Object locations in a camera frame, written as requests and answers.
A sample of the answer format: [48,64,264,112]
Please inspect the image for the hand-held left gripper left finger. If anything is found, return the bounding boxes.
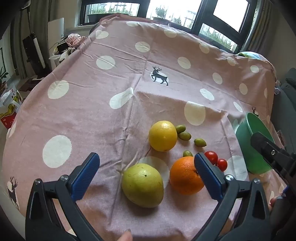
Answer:
[25,152,103,241]

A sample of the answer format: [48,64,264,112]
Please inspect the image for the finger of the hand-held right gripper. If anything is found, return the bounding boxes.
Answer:
[250,132,296,186]

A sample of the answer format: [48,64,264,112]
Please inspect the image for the pink polka dot tablecloth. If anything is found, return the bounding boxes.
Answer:
[6,13,287,241]

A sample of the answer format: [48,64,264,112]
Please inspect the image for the white board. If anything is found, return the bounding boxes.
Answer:
[47,17,65,59]

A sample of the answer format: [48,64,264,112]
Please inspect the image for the red cherry tomato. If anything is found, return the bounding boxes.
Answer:
[204,151,218,165]
[216,159,228,172]

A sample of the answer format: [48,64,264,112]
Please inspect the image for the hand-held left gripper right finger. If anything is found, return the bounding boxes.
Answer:
[194,152,271,241]

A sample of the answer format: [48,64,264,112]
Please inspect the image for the pile of clothes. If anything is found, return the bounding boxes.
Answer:
[49,33,86,63]

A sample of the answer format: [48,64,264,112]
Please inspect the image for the red and yellow cardboard box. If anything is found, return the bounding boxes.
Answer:
[0,85,23,130]

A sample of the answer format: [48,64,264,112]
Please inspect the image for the orange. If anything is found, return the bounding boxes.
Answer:
[169,156,205,195]

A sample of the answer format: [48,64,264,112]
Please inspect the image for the person's left hand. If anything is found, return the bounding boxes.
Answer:
[115,228,133,241]

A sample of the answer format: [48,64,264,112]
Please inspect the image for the person's right hand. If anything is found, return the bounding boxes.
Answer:
[269,196,283,210]

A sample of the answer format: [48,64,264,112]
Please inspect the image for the green bowl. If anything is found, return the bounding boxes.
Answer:
[235,112,276,175]

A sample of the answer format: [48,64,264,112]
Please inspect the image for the yellow grapefruit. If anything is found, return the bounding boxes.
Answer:
[148,120,178,152]

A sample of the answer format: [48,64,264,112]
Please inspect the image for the black and white stand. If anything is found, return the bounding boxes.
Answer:
[22,32,46,69]

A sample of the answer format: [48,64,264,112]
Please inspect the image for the grey sofa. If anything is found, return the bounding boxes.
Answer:
[273,68,296,151]

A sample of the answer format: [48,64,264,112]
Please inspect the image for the yellow-green pomelo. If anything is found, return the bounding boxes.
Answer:
[122,163,164,208]

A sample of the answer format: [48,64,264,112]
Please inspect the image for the black framed window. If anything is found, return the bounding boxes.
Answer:
[79,0,259,51]

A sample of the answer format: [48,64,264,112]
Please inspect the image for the grey striped curtain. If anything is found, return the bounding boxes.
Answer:
[240,0,279,54]

